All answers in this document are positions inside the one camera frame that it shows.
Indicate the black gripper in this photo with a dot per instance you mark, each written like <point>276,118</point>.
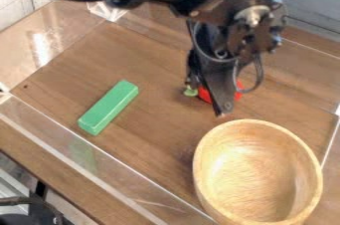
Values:
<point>214,71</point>

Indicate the green rectangular block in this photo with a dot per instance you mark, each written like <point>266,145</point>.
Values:
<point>106,108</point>

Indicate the brown wooden bowl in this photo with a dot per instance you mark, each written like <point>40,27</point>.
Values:
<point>256,174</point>

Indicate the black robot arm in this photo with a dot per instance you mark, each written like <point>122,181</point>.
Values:
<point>232,32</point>

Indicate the red plush strawberry toy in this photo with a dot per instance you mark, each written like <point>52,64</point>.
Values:
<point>201,93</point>

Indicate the clear acrylic corner bracket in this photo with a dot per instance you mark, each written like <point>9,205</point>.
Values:
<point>101,10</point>

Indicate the clear acrylic front wall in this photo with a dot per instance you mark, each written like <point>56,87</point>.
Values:
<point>106,189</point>

